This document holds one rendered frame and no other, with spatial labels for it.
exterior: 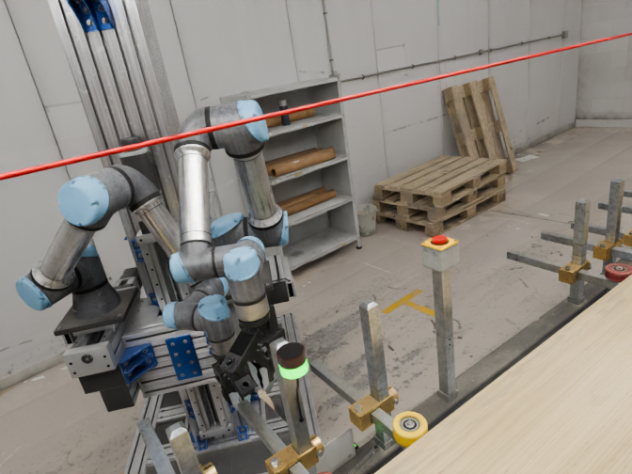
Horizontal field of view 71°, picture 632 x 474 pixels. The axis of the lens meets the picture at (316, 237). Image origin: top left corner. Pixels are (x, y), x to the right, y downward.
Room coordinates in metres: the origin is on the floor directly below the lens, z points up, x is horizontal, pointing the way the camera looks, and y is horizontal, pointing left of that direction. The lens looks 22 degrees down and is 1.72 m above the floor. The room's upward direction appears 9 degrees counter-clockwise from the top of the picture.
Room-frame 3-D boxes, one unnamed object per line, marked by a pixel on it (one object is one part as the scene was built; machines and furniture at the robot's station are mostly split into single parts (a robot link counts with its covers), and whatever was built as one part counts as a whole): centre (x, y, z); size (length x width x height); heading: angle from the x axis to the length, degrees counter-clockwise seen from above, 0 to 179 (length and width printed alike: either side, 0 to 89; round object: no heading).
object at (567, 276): (1.45, -0.94, 0.84); 0.13 x 0.06 x 0.05; 121
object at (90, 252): (1.39, 0.79, 1.21); 0.13 x 0.12 x 0.14; 157
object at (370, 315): (0.94, -0.10, 0.91); 0.03 x 0.03 x 0.48; 31
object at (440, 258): (1.08, -0.32, 1.18); 0.07 x 0.07 x 0.08; 31
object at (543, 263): (1.48, -0.90, 0.84); 0.43 x 0.03 x 0.04; 31
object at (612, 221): (1.59, -1.17, 0.88); 0.03 x 0.03 x 0.48; 31
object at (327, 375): (0.96, -0.04, 0.84); 0.43 x 0.03 x 0.04; 31
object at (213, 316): (1.04, 0.30, 1.13); 0.09 x 0.08 x 0.11; 67
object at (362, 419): (0.93, -0.08, 0.84); 0.13 x 0.06 x 0.05; 121
